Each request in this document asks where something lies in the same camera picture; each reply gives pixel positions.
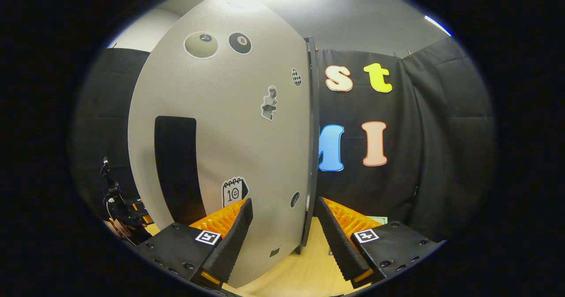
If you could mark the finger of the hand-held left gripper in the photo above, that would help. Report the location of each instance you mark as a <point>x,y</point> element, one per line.
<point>148,219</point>

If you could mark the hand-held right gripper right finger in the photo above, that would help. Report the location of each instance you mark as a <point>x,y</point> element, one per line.
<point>335,244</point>

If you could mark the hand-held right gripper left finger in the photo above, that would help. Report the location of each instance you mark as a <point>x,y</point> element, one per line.
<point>234,239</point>

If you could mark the grey cabinet door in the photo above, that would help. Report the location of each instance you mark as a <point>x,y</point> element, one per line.
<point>247,156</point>

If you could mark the black backdrop cloth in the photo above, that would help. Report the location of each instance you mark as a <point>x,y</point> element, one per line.
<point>441,133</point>

